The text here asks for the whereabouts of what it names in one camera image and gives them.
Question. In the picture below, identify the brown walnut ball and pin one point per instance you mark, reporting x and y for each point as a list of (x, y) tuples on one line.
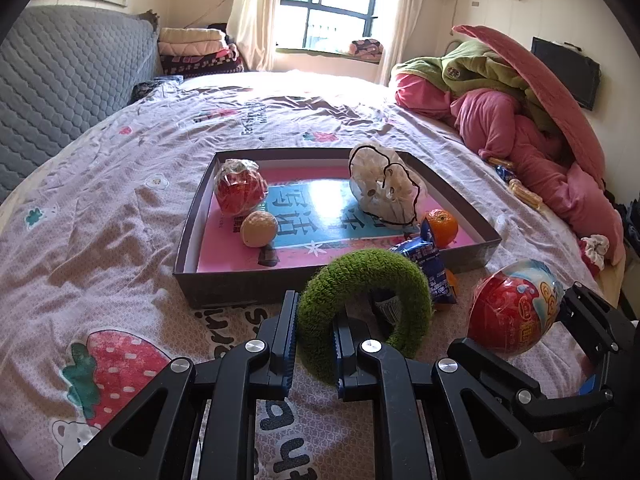
[(258, 229)]

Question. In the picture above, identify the red ball toy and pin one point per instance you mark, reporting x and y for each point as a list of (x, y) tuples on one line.
[(514, 307)]

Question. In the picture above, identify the red apple in plastic wrap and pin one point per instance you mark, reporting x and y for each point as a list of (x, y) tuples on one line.
[(239, 187)]

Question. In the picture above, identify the right cream curtain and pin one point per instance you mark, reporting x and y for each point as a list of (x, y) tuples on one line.
[(396, 22)]

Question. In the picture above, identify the green blanket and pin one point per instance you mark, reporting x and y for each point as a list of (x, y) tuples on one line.
[(475, 72)]

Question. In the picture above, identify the white red scrunchie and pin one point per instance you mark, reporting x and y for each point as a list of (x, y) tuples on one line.
[(593, 250)]

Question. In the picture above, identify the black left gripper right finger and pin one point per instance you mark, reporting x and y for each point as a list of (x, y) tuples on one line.
[(433, 421)]

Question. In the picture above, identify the pink round cushion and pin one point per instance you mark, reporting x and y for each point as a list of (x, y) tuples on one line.
[(552, 95)]

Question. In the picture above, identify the pink crumpled duvet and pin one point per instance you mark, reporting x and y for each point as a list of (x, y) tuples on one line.
[(492, 124)]

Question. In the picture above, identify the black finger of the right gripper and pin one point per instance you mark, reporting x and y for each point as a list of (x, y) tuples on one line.
[(604, 334), (522, 395)]

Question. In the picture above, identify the dark shallow cardboard box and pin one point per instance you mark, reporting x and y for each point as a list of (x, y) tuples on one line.
[(474, 245)]

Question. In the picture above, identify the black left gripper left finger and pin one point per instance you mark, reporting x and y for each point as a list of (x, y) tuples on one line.
[(197, 420)]

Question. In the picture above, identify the small orange behind packet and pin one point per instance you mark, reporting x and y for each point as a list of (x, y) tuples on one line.
[(451, 282)]

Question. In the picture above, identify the cream curtain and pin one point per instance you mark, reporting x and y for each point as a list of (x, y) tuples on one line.
[(252, 24), (396, 22)]

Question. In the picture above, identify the left cream curtain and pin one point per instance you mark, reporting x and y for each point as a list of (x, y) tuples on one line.
[(252, 24)]

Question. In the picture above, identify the window with dark frame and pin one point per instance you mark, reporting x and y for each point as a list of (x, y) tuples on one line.
[(323, 25)]

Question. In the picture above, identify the wrapped snack bar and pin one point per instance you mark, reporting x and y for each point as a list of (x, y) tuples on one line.
[(505, 172)]

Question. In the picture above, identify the black wall television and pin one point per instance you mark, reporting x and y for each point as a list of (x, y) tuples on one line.
[(579, 74)]

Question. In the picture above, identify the blue snack packet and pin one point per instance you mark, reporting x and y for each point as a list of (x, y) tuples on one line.
[(422, 251)]

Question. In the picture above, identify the folded blankets stack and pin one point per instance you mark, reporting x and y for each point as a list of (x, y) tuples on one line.
[(193, 52)]

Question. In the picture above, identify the pink bag on windowsill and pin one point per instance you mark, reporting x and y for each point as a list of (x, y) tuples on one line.
[(366, 49)]

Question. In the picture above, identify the pink strawberry print bedsheet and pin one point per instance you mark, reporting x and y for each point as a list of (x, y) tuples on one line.
[(90, 307)]

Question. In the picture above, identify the grey quilted headboard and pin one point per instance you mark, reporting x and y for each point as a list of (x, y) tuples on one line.
[(63, 70)]

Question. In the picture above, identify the orange tangerine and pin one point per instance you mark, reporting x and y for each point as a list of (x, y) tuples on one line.
[(443, 225)]

